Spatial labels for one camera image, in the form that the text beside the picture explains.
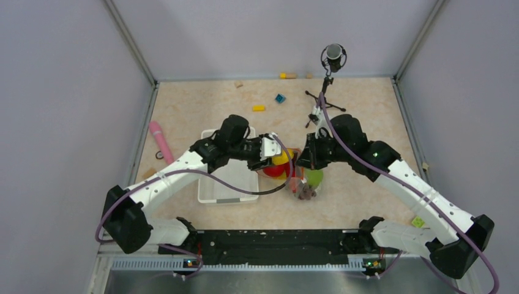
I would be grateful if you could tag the yellow rectangular block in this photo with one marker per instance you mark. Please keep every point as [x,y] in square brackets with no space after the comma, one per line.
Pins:
[258,108]

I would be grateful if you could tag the red tomato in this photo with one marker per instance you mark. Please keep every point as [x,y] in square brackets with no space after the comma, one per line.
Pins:
[277,171]

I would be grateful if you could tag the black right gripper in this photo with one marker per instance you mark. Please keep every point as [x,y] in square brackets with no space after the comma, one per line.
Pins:
[309,158]

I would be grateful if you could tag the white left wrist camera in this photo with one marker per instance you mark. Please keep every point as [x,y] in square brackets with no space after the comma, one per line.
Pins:
[270,147]

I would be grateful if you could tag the dark red grape bunch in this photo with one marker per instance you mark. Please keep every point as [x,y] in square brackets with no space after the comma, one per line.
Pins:
[306,192]

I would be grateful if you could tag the wooden block near left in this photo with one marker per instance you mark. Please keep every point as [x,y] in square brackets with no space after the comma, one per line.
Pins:
[149,173]

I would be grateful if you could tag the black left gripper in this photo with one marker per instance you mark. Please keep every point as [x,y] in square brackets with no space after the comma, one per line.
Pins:
[257,164]

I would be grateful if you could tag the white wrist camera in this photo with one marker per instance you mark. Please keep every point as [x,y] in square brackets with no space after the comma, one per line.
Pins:
[317,117]
[270,147]

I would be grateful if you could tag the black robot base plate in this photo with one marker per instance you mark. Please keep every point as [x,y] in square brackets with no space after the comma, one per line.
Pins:
[276,247]

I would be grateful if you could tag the green block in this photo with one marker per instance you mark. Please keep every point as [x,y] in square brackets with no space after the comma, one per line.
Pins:
[418,222]

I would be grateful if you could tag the pink cylindrical toy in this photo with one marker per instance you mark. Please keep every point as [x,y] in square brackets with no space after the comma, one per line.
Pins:
[164,151]

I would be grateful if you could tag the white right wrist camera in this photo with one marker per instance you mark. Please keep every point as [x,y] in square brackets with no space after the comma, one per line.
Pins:
[317,117]

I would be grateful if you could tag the green apple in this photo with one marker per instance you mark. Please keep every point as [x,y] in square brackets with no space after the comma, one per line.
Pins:
[314,177]

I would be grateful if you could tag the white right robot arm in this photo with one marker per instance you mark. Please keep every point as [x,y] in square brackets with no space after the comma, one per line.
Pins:
[452,238]

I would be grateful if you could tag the blue square block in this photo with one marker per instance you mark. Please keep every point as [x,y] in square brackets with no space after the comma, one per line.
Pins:
[280,98]

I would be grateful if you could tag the clear orange-zip bag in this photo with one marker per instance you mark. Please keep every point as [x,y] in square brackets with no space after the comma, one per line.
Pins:
[297,178]

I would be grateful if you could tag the white perforated plastic basket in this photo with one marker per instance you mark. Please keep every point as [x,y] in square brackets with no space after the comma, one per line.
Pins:
[235,173]

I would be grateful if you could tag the black microphone tripod stand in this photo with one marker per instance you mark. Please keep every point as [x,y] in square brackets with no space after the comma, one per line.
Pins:
[333,58]

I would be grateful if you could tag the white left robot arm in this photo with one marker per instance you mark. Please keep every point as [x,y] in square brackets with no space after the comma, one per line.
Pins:
[127,212]

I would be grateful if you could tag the yellow corn cob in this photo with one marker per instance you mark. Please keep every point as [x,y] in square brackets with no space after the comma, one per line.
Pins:
[283,158]

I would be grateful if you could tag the yellow and tan cylinder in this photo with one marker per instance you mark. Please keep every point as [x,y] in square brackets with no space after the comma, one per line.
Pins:
[288,75]

